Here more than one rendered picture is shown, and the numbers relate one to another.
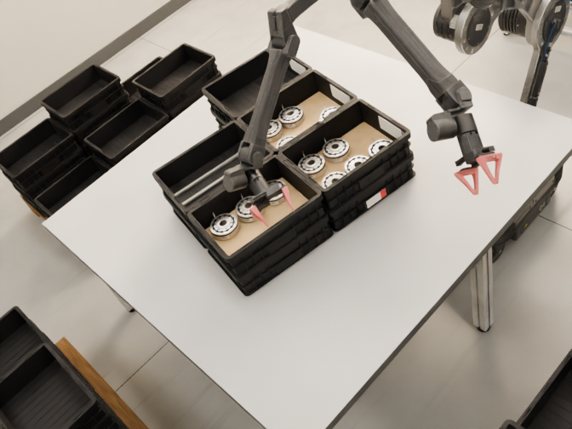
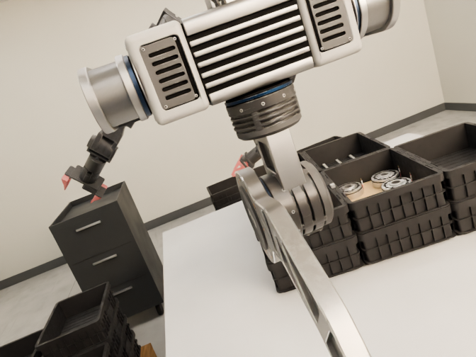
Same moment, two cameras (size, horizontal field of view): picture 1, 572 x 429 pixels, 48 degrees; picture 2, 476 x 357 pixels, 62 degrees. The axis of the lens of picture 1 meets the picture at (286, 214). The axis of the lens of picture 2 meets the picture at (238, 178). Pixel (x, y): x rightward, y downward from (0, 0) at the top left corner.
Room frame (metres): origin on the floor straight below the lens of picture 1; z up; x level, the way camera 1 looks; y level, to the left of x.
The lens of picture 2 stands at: (2.12, -1.54, 1.42)
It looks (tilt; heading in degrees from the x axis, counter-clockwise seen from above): 15 degrees down; 114
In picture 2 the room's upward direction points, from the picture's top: 20 degrees counter-clockwise
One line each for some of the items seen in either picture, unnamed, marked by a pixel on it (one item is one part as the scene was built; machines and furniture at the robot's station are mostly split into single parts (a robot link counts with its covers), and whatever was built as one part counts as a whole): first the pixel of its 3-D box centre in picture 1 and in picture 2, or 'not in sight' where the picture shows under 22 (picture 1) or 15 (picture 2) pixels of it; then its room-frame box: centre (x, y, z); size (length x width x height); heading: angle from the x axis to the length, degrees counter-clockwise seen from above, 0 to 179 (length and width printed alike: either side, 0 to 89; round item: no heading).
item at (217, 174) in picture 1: (216, 174); (345, 162); (1.89, 0.19, 0.87); 0.40 x 0.30 x 0.11; 110
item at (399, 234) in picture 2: not in sight; (384, 214); (2.02, -0.18, 0.76); 0.40 x 0.30 x 0.12; 110
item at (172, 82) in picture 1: (187, 100); not in sight; (3.17, 0.30, 0.37); 0.40 x 0.30 x 0.45; 120
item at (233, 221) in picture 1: (223, 224); not in sight; (1.63, 0.22, 0.86); 0.10 x 0.10 x 0.01
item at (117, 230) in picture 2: not in sight; (117, 256); (0.09, 0.54, 0.45); 0.62 x 0.45 x 0.90; 120
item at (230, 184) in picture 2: not in sight; (240, 207); (0.85, 1.22, 0.37); 0.40 x 0.30 x 0.45; 30
